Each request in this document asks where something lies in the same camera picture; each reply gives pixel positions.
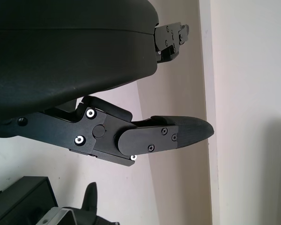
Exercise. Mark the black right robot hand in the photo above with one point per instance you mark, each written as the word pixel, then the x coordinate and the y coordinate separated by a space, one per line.
pixel 90 211

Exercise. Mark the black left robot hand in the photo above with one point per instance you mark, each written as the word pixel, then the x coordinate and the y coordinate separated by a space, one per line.
pixel 61 58

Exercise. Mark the black camera box base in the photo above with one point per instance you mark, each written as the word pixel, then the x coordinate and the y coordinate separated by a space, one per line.
pixel 23 197

